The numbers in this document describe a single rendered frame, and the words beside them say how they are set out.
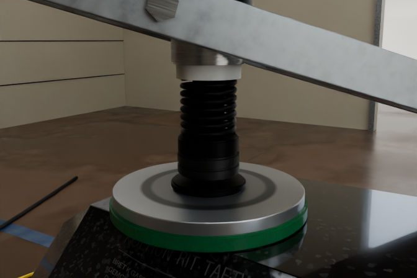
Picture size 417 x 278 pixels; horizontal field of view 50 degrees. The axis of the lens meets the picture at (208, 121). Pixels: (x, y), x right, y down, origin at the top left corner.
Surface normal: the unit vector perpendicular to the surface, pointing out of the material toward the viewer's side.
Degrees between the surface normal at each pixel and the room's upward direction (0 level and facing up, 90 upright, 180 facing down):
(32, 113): 90
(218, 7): 90
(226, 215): 0
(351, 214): 0
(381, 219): 0
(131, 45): 90
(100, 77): 90
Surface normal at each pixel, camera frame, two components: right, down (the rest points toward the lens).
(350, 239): 0.00, -0.98
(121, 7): 0.21, 0.18
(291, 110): -0.52, 0.15
